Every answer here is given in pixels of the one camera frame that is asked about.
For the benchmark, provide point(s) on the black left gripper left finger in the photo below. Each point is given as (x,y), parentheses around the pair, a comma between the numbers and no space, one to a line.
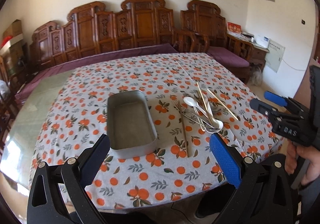
(45,203)

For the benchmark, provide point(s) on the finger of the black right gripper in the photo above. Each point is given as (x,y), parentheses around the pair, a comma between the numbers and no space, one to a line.
(273,114)

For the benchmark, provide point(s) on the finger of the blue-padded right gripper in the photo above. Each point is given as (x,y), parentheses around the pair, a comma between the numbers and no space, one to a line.
(279,100)

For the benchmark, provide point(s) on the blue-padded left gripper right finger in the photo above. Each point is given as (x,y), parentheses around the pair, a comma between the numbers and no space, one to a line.
(260,191)

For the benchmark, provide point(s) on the light bamboo chopstick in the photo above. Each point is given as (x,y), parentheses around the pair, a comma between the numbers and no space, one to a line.
(221,103)
(205,105)

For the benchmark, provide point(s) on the large white plastic spoon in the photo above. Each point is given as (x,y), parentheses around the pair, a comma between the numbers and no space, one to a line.
(218,123)

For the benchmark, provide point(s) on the metal smiley-handle spoon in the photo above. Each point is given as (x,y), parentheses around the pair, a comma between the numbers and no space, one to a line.
(208,130)

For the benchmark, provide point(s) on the metal fork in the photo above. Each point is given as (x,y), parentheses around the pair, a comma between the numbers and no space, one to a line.
(194,117)

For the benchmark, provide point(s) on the dark wooden chopstick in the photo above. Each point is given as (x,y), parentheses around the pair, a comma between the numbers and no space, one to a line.
(178,106)

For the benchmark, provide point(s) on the person's right hand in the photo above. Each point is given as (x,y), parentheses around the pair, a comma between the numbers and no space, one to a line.
(302,163)

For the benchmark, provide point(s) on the wooden side table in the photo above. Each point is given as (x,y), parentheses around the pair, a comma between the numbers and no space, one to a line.
(254,54)

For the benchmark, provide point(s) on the purple armchair cushion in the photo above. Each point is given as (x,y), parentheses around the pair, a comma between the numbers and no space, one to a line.
(227,58)

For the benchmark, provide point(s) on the red gift box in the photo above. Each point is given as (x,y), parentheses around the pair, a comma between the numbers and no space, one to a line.
(233,28)

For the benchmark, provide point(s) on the grey metal tray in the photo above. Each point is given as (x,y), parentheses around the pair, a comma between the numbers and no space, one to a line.
(130,127)

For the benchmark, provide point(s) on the carved wooden armchair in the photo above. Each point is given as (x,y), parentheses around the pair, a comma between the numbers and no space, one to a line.
(204,19)

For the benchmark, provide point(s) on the white plastic bag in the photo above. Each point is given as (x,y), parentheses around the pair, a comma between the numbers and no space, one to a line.
(4,90)

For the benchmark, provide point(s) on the purple sofa cushion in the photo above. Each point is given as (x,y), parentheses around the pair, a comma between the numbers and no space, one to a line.
(23,95)

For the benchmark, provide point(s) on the cardboard boxes stack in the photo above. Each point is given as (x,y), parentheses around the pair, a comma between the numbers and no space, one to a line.
(12,35)

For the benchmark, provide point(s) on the carved wooden sofa bench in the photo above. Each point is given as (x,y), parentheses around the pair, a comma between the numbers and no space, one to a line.
(92,30)

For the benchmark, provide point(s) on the white electrical wall panel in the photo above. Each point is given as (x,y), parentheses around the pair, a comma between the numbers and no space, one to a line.
(274,55)

